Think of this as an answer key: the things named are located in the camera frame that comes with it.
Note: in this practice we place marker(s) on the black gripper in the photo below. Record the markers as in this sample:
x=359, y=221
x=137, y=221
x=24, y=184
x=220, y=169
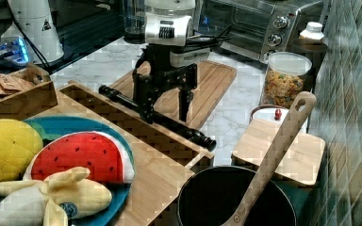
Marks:
x=153, y=75

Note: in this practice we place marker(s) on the wooden spoon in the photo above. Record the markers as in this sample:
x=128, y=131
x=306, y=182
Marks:
x=290, y=127

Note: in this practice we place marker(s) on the black pot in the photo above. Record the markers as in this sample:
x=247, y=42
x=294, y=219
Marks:
x=211, y=196

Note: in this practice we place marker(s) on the clear cereal jar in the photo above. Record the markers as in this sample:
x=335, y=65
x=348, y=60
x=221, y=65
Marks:
x=284, y=78

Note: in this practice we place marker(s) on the teal container with wooden lid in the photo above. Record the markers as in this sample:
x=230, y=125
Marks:
x=298, y=171

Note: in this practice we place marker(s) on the plush yellow pineapple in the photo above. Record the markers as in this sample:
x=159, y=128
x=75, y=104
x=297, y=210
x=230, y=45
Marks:
x=19, y=143

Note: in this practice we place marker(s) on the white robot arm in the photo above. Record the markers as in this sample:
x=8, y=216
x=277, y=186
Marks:
x=172, y=52

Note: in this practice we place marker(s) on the plush peeled banana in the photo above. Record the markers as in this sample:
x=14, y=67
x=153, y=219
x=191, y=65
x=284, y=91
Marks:
x=53, y=201

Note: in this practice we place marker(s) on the white cap bottle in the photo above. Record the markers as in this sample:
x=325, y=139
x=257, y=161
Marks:
x=313, y=31

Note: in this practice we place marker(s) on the plush watermelon slice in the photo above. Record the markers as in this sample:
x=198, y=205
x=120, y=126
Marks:
x=104, y=155

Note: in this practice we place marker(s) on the silver toaster oven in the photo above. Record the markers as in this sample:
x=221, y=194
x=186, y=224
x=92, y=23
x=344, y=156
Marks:
x=258, y=27

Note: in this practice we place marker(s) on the wooden drawer box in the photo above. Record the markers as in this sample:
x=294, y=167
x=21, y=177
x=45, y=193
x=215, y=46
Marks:
x=162, y=159

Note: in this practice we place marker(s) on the wooden cutting board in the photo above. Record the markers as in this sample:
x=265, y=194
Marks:
x=213, y=80

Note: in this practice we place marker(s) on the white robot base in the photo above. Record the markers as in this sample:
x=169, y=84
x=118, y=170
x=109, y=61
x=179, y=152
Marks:
x=33, y=17

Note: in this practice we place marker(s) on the white lidded bowl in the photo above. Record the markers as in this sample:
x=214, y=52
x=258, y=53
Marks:
x=267, y=119

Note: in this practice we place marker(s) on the tea bag box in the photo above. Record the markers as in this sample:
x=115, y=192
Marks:
x=10, y=84

